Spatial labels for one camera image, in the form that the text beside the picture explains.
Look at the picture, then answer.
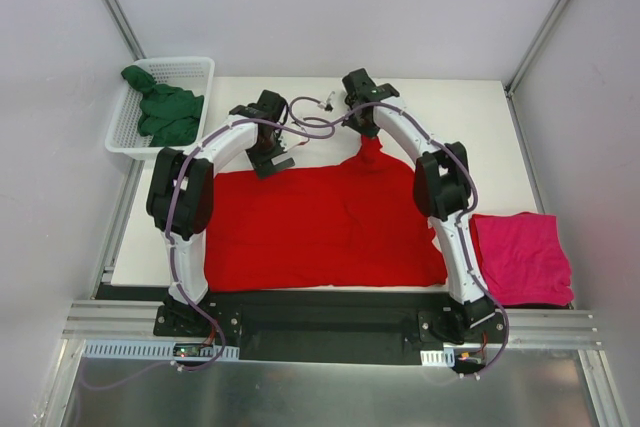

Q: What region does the red t shirt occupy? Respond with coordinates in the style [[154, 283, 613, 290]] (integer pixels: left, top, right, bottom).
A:
[[204, 138, 447, 292]]

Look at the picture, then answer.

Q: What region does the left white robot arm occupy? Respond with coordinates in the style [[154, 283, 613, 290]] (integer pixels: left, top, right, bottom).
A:
[[146, 90, 295, 336]]

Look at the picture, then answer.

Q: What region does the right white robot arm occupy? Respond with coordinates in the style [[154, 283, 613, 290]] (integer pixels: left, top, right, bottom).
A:
[[342, 68, 497, 345]]

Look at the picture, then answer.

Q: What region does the green t shirt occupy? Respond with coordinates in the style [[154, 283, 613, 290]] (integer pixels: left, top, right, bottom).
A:
[[121, 65, 204, 147]]

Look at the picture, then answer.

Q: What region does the white plastic basket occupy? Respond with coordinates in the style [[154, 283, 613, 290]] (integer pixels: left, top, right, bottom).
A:
[[105, 56, 215, 161]]

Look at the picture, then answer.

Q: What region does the pink folded t shirt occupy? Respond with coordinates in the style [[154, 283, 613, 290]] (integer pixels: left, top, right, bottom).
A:
[[470, 212, 574, 306]]

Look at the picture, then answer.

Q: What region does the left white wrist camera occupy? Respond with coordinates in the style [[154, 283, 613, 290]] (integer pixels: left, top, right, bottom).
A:
[[280, 131, 309, 152]]

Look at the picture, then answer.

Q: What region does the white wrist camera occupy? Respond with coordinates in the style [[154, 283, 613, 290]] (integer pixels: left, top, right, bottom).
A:
[[318, 90, 346, 113], [280, 131, 309, 152]]

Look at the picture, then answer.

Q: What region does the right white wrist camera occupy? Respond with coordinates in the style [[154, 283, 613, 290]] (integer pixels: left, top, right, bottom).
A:
[[318, 90, 346, 113]]

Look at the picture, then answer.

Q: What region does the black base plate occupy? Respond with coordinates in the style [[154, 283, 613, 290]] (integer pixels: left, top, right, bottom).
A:
[[97, 286, 510, 367]]

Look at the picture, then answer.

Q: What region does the aluminium frame rail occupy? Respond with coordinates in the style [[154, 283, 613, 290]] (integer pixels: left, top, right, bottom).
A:
[[63, 300, 605, 350]]

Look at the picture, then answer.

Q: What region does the left white cable duct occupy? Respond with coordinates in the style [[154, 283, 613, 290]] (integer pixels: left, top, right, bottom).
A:
[[84, 340, 240, 362]]

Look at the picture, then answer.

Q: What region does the white cable duct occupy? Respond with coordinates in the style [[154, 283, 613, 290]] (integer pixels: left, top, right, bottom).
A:
[[84, 340, 240, 362], [420, 348, 455, 368]]

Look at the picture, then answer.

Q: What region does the right white cable duct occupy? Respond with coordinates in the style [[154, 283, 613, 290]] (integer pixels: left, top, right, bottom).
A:
[[420, 348, 455, 368]]

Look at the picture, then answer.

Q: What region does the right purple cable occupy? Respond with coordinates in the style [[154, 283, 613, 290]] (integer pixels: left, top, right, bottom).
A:
[[288, 96, 511, 388]]

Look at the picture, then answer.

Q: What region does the left aluminium corner post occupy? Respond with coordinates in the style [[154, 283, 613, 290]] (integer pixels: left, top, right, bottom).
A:
[[74, 0, 147, 62]]

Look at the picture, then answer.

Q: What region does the aluminium corner post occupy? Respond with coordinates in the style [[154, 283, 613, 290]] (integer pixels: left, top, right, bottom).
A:
[[505, 0, 573, 99], [74, 0, 147, 62]]

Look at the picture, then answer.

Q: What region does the right aluminium corner post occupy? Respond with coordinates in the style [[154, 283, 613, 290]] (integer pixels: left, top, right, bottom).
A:
[[505, 0, 573, 99]]

